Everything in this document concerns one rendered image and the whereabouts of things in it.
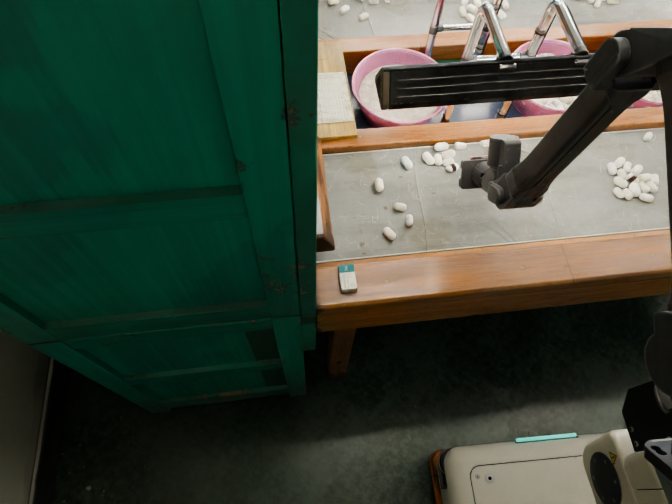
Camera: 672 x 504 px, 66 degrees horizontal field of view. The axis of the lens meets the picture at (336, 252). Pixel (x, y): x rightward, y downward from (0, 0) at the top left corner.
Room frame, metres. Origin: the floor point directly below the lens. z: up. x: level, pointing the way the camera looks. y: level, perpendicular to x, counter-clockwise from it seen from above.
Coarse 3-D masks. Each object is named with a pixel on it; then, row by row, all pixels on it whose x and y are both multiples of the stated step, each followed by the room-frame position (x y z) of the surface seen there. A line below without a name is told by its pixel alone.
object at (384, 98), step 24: (384, 72) 0.72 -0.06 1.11; (408, 72) 0.73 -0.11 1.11; (432, 72) 0.74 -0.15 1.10; (456, 72) 0.74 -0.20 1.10; (480, 72) 0.75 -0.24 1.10; (504, 72) 0.76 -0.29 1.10; (528, 72) 0.77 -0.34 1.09; (552, 72) 0.78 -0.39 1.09; (576, 72) 0.78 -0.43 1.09; (384, 96) 0.70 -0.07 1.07; (408, 96) 0.71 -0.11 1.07; (432, 96) 0.71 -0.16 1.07; (456, 96) 0.72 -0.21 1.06; (480, 96) 0.73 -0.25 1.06; (504, 96) 0.74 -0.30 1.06; (528, 96) 0.75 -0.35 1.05; (552, 96) 0.76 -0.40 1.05
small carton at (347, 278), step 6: (348, 264) 0.47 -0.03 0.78; (342, 270) 0.46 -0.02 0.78; (348, 270) 0.46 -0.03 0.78; (354, 270) 0.46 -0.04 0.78; (342, 276) 0.45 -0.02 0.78; (348, 276) 0.45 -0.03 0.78; (354, 276) 0.45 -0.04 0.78; (342, 282) 0.43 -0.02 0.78; (348, 282) 0.43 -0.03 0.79; (354, 282) 0.43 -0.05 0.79; (342, 288) 0.42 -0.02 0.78; (348, 288) 0.42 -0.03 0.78; (354, 288) 0.42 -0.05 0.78
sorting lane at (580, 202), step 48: (528, 144) 0.89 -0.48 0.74; (624, 144) 0.91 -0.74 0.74; (336, 192) 0.69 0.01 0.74; (384, 192) 0.70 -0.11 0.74; (432, 192) 0.71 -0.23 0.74; (480, 192) 0.72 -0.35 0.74; (576, 192) 0.75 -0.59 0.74; (336, 240) 0.55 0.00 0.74; (384, 240) 0.57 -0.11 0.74; (432, 240) 0.58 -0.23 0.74; (480, 240) 0.59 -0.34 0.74; (528, 240) 0.60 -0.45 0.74
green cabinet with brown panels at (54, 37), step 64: (0, 0) 0.30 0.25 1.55; (64, 0) 0.31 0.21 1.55; (128, 0) 0.32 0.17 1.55; (192, 0) 0.33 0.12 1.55; (256, 0) 0.33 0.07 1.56; (0, 64) 0.30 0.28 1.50; (64, 64) 0.31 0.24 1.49; (128, 64) 0.32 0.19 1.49; (192, 64) 0.33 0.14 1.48; (256, 64) 0.33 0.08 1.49; (0, 128) 0.29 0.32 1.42; (64, 128) 0.30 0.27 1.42; (128, 128) 0.31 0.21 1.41; (192, 128) 0.33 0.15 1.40; (256, 128) 0.32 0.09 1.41; (0, 192) 0.28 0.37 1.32; (64, 192) 0.29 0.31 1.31; (128, 192) 0.31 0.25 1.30; (192, 192) 0.32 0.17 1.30; (256, 192) 0.32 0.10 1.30; (0, 256) 0.26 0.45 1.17; (64, 256) 0.28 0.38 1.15; (128, 256) 0.30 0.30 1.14; (192, 256) 0.31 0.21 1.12; (256, 256) 0.33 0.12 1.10; (0, 320) 0.23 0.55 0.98; (64, 320) 0.26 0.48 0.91; (128, 320) 0.27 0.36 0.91; (192, 320) 0.29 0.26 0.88
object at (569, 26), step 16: (560, 0) 0.95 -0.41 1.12; (480, 16) 0.92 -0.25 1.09; (496, 16) 0.88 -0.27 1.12; (544, 16) 0.96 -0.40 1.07; (560, 16) 0.91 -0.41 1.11; (480, 32) 0.92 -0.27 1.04; (496, 32) 0.84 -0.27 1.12; (544, 32) 0.95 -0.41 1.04; (576, 32) 0.85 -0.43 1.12; (496, 48) 0.80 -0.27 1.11; (528, 48) 0.96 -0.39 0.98; (576, 48) 0.82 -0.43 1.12; (512, 64) 0.77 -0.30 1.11; (576, 64) 0.79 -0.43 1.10; (448, 112) 0.92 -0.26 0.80
